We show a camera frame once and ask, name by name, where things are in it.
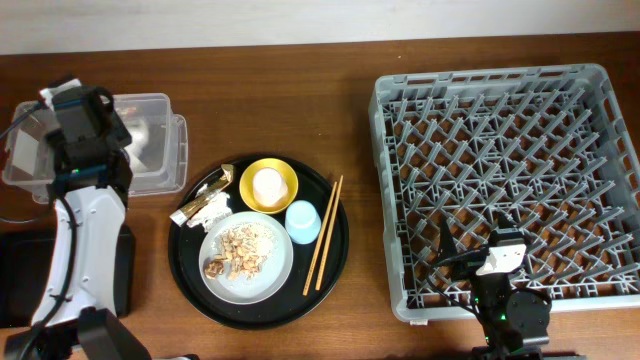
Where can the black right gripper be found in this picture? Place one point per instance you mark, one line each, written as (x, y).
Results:
(467, 265)

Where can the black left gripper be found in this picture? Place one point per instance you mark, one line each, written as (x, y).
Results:
(60, 155)

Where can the gold foil wrapper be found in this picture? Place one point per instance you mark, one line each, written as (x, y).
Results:
(186, 212)

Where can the light blue cup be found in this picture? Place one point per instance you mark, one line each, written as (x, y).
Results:
(302, 222)

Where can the yellow bowl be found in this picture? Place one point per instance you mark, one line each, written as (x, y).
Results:
(246, 188)

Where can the food scraps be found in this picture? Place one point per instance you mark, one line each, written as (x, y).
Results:
(240, 250)

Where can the white round plate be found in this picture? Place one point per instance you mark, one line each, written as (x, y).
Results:
(274, 273)

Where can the white tissue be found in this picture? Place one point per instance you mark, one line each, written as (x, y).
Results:
(211, 214)

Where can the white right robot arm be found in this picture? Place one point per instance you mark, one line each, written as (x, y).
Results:
(514, 320)

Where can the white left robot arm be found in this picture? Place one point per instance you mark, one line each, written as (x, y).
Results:
(89, 194)

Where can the clear plastic waste bin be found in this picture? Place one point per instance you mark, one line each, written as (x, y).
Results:
(158, 154)

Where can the grey plastic dishwasher rack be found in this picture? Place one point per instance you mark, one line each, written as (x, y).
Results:
(548, 146)

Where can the black rectangular waste bin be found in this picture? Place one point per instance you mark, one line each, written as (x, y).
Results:
(25, 264)

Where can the round black tray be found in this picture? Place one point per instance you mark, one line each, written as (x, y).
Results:
(288, 303)

